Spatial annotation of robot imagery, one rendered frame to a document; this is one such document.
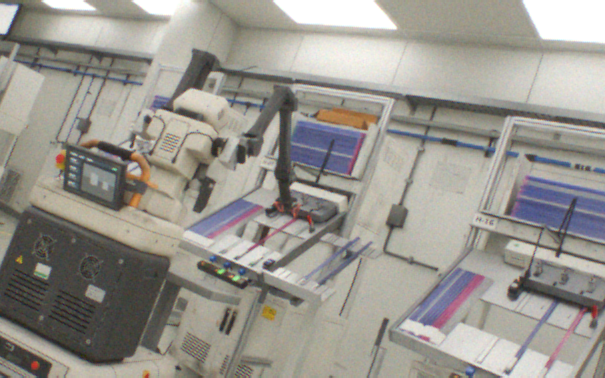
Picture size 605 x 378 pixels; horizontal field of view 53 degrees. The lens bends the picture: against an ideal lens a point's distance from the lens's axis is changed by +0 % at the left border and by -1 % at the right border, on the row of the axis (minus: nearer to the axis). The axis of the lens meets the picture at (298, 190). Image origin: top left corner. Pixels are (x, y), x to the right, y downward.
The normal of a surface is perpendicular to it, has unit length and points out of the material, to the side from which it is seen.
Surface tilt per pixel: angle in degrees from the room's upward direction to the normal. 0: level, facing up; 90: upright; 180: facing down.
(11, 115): 90
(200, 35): 90
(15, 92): 90
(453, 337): 44
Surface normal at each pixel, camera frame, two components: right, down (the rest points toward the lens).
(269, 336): -0.56, -0.30
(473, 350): -0.14, -0.87
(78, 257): -0.27, -0.21
